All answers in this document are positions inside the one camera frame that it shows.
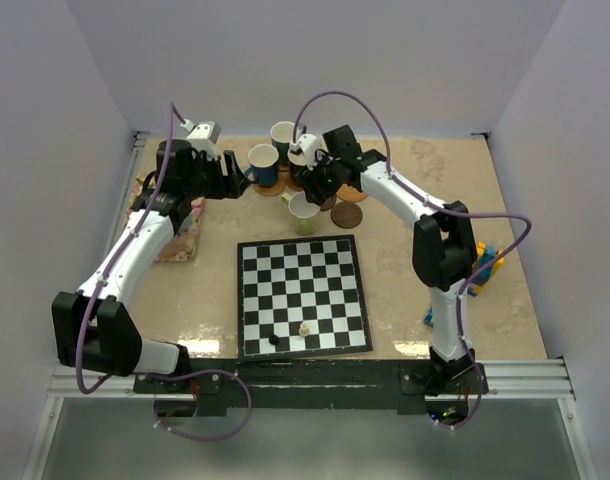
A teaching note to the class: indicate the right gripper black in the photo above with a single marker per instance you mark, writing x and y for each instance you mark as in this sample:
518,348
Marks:
317,197

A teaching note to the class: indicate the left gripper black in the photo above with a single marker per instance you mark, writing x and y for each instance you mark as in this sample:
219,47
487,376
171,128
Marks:
235,182

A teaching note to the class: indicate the dark walnut coaster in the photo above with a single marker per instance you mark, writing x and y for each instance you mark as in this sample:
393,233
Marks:
328,204
346,215

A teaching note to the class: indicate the woven rattan coaster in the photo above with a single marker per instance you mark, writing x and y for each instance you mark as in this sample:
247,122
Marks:
273,191
350,194

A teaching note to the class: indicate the black mug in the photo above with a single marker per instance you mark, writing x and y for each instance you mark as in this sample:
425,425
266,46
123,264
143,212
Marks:
296,167

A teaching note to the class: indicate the dark blue mug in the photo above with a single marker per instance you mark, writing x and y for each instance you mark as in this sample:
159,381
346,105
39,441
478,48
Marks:
262,168

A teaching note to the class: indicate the green mug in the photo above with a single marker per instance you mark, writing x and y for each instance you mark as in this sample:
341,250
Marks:
305,215

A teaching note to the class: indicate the teal grey mug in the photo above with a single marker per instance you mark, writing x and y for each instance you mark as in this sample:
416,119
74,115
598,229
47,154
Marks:
281,135

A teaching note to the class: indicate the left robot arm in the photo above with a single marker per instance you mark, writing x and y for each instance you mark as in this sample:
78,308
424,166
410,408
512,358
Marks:
92,325

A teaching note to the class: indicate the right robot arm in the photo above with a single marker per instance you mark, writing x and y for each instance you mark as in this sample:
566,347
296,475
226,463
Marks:
443,247

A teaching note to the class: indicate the floral serving tray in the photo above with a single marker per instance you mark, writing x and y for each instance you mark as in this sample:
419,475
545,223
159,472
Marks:
183,245

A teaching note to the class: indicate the black white chessboard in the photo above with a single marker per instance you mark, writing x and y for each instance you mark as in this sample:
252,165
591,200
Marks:
282,283

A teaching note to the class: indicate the white chess piece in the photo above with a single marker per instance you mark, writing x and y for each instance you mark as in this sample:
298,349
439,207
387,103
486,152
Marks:
304,329

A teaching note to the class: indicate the toy block tower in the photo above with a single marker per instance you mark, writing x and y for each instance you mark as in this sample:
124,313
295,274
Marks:
485,254

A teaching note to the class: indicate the colourful toy car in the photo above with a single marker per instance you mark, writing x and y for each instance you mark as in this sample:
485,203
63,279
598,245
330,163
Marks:
428,319

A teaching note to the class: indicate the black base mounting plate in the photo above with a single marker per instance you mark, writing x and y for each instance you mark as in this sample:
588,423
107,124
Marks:
237,395

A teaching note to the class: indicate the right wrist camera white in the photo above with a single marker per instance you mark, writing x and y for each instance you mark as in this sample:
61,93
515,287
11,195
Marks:
304,150

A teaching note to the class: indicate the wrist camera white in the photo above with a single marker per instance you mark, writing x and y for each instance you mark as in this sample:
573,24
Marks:
304,150
203,137

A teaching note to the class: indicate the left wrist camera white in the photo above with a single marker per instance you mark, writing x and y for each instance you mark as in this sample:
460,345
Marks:
203,137

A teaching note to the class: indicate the left aluminium rail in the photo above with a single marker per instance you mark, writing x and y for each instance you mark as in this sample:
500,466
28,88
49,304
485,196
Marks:
125,190

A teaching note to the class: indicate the aluminium rail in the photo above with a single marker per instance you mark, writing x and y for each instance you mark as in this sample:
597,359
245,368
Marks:
547,379
125,190

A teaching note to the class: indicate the front aluminium rail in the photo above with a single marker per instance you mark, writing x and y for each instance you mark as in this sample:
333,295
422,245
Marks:
547,379

